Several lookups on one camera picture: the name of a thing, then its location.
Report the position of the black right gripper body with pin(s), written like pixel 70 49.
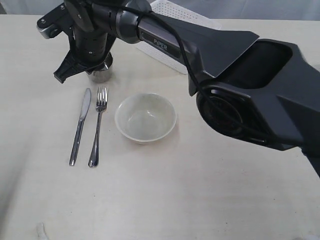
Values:
pixel 72 65

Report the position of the steel cup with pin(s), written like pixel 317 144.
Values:
pixel 104 73

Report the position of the silver table knife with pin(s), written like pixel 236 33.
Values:
pixel 77 139

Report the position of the silver fork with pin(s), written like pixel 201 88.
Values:
pixel 101 106

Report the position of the speckled glass bowl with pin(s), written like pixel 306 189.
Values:
pixel 145 118

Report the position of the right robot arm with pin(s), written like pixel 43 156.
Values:
pixel 252 89

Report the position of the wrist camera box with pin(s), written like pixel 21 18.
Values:
pixel 53 22

